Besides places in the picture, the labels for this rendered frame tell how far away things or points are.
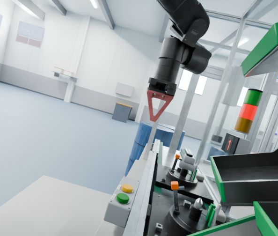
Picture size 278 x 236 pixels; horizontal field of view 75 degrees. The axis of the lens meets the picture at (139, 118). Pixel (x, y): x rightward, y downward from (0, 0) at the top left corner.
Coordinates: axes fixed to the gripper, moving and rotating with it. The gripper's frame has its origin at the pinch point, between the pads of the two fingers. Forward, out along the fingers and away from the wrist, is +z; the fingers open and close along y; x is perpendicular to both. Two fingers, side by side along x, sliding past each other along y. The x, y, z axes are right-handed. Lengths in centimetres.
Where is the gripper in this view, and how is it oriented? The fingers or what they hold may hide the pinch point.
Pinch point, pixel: (153, 118)
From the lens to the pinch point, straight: 46.9
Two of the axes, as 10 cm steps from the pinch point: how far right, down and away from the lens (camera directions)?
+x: -9.5, -2.7, 1.2
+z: -2.6, 9.6, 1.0
